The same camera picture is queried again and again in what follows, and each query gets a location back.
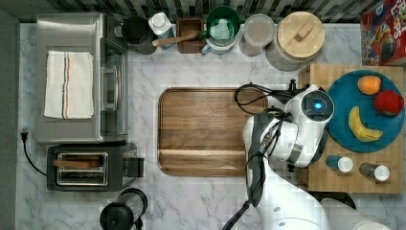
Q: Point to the green mug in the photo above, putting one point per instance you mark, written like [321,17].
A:
[222,26]

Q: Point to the light blue mug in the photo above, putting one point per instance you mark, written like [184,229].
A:
[217,47]

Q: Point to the orange fruit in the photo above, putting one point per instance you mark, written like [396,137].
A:
[369,85]

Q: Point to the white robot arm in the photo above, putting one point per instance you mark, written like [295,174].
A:
[294,137]

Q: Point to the red cereal box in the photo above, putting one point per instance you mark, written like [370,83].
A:
[383,34]

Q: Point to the white striped towel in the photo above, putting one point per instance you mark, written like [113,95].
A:
[69,85]

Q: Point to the white paper towel roll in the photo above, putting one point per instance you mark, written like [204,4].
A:
[342,217]

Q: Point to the red apple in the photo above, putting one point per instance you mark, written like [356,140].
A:
[388,103]

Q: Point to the jar with wooden lid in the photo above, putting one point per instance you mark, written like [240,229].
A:
[299,38]

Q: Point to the blue shaker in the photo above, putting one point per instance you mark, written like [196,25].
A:
[340,163]

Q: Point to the wooden cutting board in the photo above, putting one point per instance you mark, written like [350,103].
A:
[200,130]

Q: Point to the silver toaster oven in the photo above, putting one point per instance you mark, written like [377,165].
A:
[90,32]

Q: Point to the clear jar of grains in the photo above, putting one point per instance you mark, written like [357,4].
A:
[258,31]

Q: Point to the wooden toast slice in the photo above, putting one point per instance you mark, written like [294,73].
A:
[87,164]

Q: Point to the black round container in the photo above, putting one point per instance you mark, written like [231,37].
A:
[138,35]

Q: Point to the teal plate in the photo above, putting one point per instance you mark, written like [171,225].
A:
[345,95]

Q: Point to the brown wooden utensil holder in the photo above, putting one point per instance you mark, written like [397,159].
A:
[190,25]

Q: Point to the black two-slot toaster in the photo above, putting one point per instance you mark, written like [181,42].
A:
[119,168]

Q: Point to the yellow banana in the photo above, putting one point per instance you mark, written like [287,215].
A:
[361,132]

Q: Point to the white blue bottle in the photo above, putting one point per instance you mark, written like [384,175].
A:
[161,26]

